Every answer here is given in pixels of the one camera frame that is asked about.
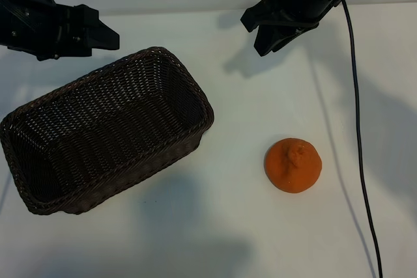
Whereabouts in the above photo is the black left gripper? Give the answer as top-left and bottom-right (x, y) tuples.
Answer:
(0, 0), (120, 62)

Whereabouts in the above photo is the orange fruit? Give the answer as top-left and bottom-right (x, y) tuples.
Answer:
(264, 137), (323, 195)

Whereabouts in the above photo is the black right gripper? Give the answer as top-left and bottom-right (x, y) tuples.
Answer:
(240, 0), (346, 58)

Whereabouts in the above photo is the long thin black cable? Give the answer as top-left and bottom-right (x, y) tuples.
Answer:
(338, 0), (385, 278)

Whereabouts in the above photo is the dark brown wicker basket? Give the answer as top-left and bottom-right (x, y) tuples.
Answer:
(0, 46), (215, 216)

